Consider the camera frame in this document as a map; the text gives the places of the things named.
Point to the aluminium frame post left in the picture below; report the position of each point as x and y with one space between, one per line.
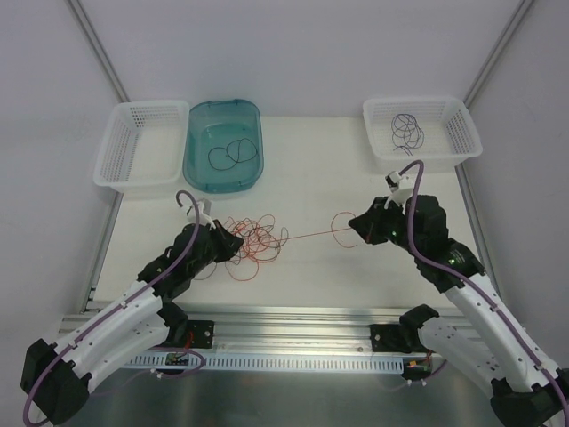
89 32

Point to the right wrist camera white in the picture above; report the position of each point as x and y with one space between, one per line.
401 188

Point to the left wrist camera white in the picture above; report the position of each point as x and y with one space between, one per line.
201 214

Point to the white plastic basket right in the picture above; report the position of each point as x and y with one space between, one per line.
437 130

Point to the aluminium frame post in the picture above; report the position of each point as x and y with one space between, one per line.
89 32
505 38

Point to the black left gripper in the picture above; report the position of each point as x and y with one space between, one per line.
220 242

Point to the aluminium frame post right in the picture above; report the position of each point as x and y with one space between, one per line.
505 38

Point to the teal transparent plastic tub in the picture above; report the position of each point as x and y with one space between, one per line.
224 149

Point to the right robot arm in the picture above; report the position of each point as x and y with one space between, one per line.
524 385

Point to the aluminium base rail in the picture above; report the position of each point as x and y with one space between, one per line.
292 330

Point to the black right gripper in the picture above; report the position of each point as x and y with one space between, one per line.
373 223

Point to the white plastic basket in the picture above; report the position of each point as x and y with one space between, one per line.
437 130
143 146

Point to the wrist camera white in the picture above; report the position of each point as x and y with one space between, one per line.
401 188
201 214

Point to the white slotted cable duct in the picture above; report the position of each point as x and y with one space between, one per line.
359 364

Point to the white plastic basket left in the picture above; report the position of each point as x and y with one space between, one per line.
143 146

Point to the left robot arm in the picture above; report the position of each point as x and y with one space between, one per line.
60 377

